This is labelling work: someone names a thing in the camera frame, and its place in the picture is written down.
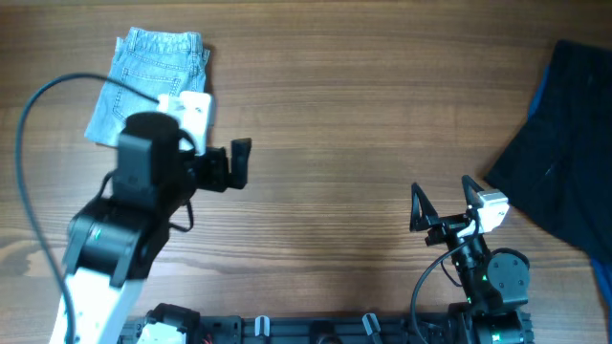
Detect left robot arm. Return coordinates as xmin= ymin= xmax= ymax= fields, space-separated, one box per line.
xmin=51 ymin=112 xmax=252 ymax=343

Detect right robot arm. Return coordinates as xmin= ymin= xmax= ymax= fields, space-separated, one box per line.
xmin=406 ymin=175 xmax=534 ymax=344

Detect blue garment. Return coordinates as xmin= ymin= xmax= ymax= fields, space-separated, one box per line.
xmin=527 ymin=65 xmax=611 ymax=334

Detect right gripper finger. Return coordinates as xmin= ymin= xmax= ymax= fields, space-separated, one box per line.
xmin=461 ymin=175 xmax=483 ymax=208
xmin=409 ymin=183 xmax=440 ymax=232

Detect left white rail clip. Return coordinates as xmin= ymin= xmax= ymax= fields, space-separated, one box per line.
xmin=254 ymin=315 xmax=271 ymax=337

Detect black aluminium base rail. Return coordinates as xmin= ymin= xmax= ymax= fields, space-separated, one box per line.
xmin=119 ymin=312 xmax=535 ymax=344

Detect light blue denim shorts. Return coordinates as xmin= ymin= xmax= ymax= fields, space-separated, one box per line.
xmin=84 ymin=27 xmax=209 ymax=146

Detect white rail clip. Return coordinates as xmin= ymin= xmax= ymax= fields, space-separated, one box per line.
xmin=254 ymin=315 xmax=271 ymax=337
xmin=361 ymin=312 xmax=383 ymax=344

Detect black garment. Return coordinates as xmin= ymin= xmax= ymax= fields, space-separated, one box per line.
xmin=485 ymin=40 xmax=611 ymax=263

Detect right white rail clip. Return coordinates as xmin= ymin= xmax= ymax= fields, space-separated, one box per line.
xmin=361 ymin=312 xmax=383 ymax=344

